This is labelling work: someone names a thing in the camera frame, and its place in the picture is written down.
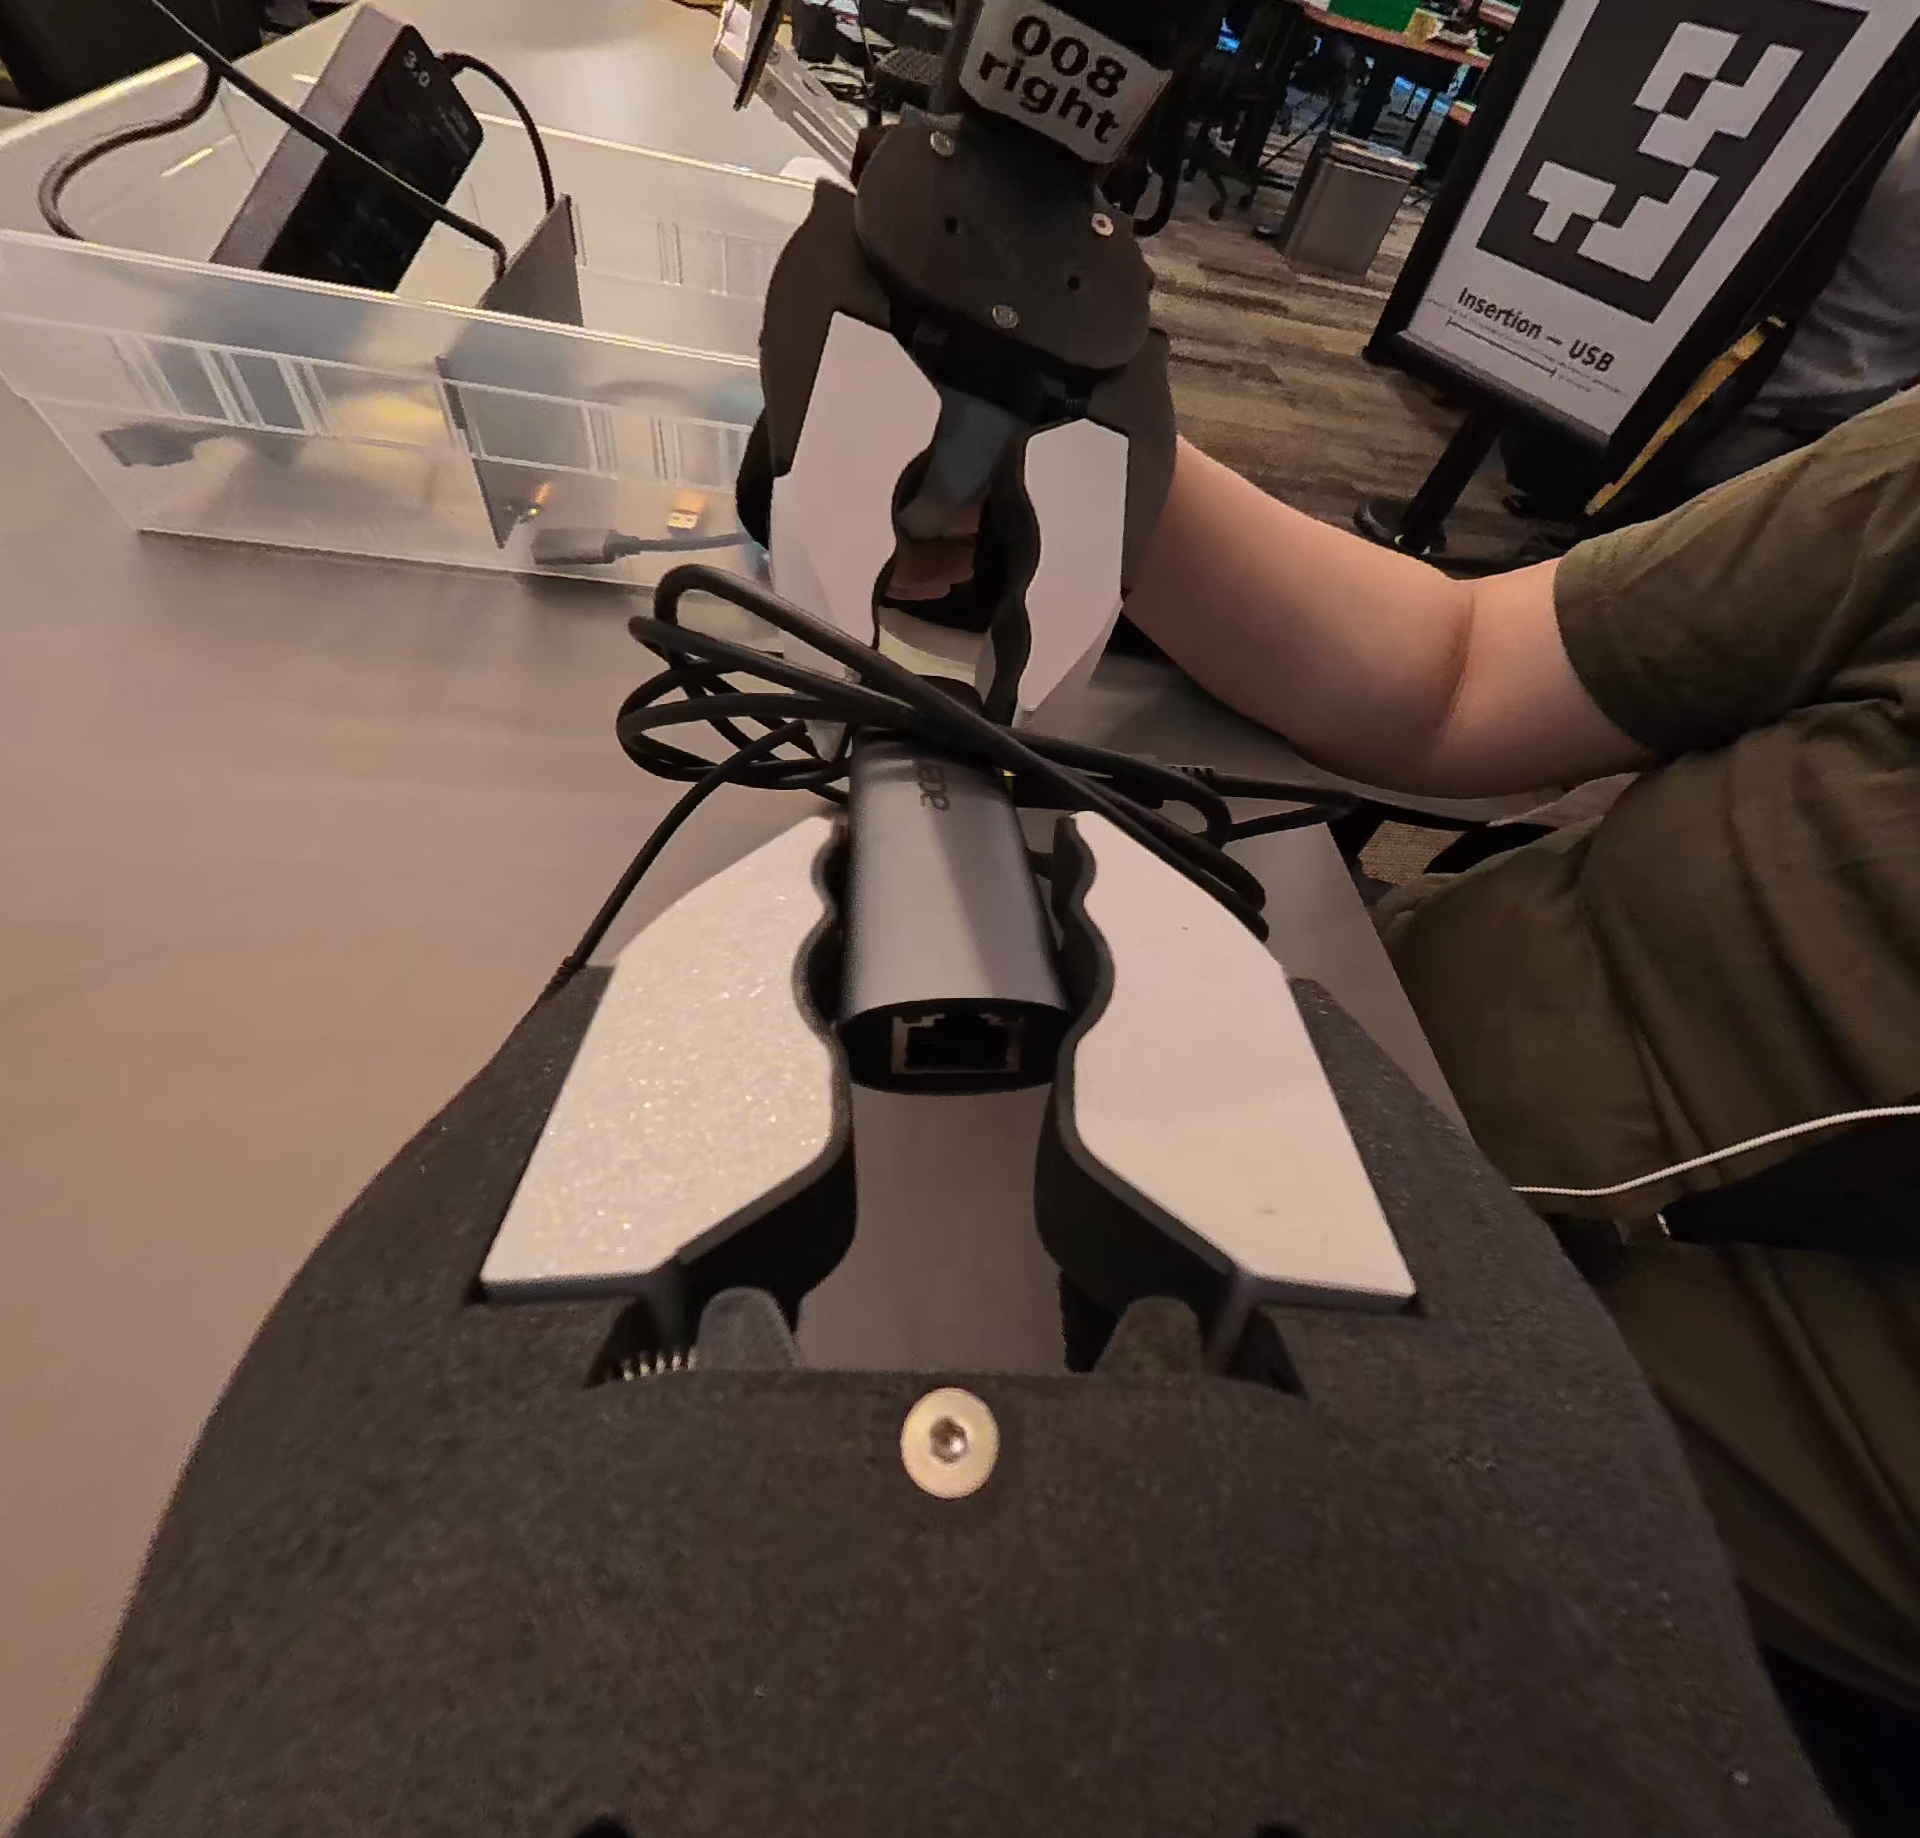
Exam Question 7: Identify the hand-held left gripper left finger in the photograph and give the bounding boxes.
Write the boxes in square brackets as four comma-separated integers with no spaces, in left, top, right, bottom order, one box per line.
[479,815,858,1361]

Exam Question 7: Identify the grey waste bin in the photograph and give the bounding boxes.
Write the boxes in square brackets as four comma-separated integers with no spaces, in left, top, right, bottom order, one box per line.
[1275,134,1419,281]

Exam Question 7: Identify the black framed marker sign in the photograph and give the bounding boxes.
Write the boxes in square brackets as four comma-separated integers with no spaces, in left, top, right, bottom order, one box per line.
[1357,0,1920,556]

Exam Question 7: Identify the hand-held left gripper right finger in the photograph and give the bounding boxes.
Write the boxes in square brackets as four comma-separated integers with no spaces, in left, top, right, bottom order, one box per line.
[1036,812,1419,1367]

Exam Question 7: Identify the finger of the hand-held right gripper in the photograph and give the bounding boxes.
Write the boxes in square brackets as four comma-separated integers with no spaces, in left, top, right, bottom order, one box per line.
[973,420,1129,732]
[770,314,989,708]

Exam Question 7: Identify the person's right forearm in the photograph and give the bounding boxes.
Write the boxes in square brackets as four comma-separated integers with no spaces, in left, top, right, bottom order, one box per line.
[1126,429,1652,805]

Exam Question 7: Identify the thin black hub cable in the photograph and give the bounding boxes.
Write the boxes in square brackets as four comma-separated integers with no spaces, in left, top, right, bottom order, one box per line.
[36,0,559,262]

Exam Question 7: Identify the clear plastic bin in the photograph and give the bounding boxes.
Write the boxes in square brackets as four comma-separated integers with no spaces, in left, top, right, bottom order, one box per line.
[0,53,819,586]

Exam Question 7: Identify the black USB hub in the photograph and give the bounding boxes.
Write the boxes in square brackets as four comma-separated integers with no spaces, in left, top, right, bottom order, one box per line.
[211,4,487,296]

